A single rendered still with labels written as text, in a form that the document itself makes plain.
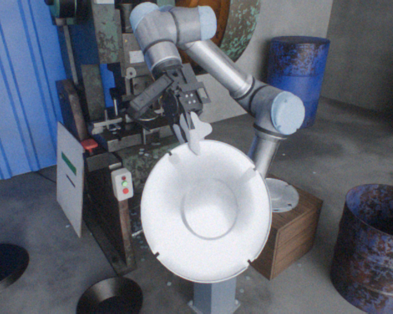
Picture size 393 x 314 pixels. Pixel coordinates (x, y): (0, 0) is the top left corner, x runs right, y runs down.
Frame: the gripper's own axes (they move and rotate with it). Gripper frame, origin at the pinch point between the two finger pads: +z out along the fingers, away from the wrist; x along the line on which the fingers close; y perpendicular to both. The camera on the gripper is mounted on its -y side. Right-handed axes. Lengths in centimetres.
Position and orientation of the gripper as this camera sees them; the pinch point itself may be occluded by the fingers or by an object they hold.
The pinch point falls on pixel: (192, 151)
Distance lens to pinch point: 66.4
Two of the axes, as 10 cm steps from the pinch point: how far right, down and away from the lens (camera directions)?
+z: 3.8, 9.1, -1.9
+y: 8.4, -2.6, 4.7
